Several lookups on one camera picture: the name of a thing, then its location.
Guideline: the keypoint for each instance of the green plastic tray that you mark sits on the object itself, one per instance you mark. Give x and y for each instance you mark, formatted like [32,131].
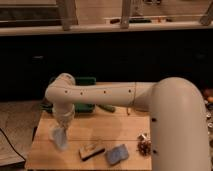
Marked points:
[82,105]

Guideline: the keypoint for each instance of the wooden block brush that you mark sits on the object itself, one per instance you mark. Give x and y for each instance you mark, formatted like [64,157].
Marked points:
[89,150]

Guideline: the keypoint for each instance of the brown dried grape bunch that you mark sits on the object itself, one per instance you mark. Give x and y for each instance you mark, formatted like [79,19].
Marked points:
[144,147]

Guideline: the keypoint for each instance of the blue sponge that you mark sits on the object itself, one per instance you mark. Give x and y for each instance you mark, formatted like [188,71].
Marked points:
[117,154]

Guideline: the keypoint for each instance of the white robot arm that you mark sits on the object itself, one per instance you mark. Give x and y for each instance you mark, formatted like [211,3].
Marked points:
[178,128]

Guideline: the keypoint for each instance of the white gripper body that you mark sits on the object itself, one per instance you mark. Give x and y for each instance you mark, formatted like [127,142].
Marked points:
[64,117]

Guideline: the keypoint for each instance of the green small object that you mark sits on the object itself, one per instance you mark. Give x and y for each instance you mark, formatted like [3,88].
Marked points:
[107,108]

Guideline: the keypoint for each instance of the light blue towel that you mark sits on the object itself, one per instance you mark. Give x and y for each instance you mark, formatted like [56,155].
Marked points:
[59,137]

